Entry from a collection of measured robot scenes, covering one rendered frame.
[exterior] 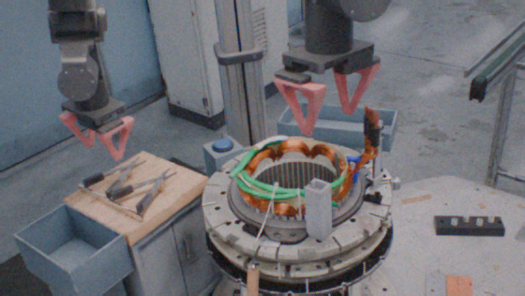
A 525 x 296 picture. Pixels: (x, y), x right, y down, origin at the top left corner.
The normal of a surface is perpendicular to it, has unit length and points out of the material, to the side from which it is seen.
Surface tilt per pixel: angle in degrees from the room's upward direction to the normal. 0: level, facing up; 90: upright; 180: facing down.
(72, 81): 91
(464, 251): 0
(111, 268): 90
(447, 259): 0
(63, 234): 90
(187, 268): 90
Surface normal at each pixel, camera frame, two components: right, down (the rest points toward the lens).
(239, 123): 0.22, 0.50
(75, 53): 0.06, -0.82
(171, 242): 0.79, 0.26
